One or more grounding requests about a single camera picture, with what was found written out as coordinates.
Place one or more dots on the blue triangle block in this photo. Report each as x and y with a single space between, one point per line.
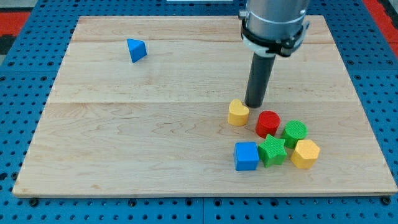
137 49

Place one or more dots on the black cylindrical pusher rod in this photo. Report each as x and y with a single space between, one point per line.
259 76

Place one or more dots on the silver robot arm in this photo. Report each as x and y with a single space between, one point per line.
274 27

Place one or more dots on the yellow heart block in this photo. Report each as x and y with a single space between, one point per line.
237 113

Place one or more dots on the wooden board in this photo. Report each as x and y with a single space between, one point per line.
158 127

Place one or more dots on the blue cube block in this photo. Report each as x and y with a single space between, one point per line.
245 156

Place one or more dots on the yellow hexagon block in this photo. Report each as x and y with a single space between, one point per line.
305 154

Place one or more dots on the red cylinder block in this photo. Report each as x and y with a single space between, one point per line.
267 123

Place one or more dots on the green star block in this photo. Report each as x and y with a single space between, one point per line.
271 151

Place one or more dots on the green cylinder block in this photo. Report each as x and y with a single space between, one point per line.
294 130

